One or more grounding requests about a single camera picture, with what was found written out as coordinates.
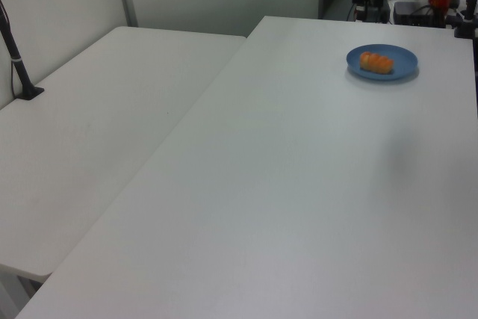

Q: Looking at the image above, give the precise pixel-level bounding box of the black camera pole with base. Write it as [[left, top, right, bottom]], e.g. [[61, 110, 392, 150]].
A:
[[0, 0, 46, 102]]

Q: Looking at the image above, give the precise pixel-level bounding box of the black clamp pole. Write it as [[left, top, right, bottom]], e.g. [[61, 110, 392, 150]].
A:
[[453, 0, 478, 40]]

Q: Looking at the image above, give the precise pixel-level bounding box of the blue round plate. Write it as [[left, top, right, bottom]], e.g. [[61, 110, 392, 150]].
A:
[[346, 44, 419, 82]]

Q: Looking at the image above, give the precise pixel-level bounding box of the black flat electronics box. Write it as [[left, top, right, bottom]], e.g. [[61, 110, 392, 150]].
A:
[[393, 0, 450, 29]]

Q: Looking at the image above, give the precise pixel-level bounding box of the orange braided bread roll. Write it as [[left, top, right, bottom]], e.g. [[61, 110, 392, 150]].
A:
[[359, 52, 395, 75]]

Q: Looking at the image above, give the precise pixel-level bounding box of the white side table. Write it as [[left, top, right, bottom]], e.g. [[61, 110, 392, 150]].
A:
[[0, 26, 248, 283]]

